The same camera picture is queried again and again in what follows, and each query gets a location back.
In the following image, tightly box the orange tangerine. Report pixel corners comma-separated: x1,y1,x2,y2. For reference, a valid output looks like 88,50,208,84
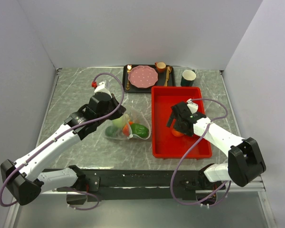
171,128,184,137

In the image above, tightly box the orange ceramic cup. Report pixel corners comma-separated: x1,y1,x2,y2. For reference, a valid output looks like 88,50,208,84
155,62,167,73

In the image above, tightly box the green avocado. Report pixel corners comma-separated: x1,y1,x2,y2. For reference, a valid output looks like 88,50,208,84
105,125,118,137

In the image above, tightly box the clear zip top bag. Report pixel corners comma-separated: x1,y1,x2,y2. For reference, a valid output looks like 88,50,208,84
102,105,151,140

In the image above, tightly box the green bell pepper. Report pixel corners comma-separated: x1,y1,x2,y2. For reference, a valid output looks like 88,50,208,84
131,123,149,139

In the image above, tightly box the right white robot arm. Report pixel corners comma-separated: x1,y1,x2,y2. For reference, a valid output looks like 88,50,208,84
167,99,266,189

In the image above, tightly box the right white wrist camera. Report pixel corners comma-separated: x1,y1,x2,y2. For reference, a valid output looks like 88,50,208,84
186,99,199,114

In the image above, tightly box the red plastic bin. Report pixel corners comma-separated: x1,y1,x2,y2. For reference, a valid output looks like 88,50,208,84
152,86,202,159

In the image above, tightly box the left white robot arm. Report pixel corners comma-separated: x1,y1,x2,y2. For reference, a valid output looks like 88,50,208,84
0,92,126,206

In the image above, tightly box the black serving tray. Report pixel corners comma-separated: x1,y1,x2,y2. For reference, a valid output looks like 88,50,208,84
122,65,176,94

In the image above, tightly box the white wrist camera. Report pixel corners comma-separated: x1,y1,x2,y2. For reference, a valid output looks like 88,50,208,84
91,80,111,95
186,99,199,114

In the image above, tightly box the light green cabbage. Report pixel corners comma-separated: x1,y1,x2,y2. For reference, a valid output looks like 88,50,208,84
112,114,130,129

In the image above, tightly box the dark green paper cup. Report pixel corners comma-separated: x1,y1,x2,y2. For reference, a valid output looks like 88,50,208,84
180,70,197,87

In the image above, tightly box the pink dotted plate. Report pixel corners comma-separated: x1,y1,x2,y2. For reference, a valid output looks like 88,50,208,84
128,65,158,88

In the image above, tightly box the aluminium frame rail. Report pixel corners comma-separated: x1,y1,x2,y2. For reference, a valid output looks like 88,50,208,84
41,181,266,194

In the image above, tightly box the red yellow peach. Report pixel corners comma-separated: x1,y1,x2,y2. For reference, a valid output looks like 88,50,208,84
122,121,134,137

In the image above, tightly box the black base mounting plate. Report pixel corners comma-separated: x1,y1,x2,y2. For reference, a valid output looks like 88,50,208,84
56,163,228,205

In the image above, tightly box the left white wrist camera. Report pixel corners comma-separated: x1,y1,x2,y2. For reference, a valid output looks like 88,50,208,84
91,80,111,95

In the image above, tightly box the gold spoon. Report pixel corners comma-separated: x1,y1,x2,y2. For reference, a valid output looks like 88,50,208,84
166,66,172,79

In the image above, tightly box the gold fork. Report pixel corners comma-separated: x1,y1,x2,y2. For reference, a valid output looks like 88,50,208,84
125,65,132,91

